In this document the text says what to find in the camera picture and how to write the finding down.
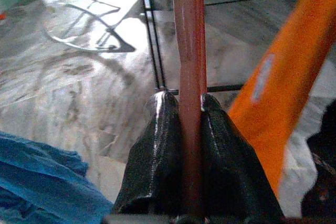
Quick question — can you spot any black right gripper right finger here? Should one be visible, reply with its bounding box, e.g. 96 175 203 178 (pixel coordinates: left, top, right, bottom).
201 93 284 217

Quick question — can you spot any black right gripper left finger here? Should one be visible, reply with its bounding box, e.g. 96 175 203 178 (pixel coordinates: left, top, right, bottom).
112 91 184 216

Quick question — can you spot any pink red plastic hanger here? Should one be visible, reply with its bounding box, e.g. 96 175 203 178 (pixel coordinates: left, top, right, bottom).
173 0 208 217

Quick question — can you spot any blue shirt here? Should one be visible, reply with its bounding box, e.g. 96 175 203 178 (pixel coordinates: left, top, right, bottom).
0 131 114 224

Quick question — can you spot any black garment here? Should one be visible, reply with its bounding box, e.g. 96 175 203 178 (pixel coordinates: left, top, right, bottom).
301 100 336 219

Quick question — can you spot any orange shirt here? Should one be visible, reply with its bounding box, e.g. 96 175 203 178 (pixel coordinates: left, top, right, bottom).
227 0 336 199

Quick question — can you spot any black clothes drying rack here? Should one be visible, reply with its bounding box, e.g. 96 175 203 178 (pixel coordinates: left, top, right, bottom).
138 0 263 94

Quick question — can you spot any white baby bouncer frame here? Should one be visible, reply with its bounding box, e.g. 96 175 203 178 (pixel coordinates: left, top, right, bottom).
22 0 138 53

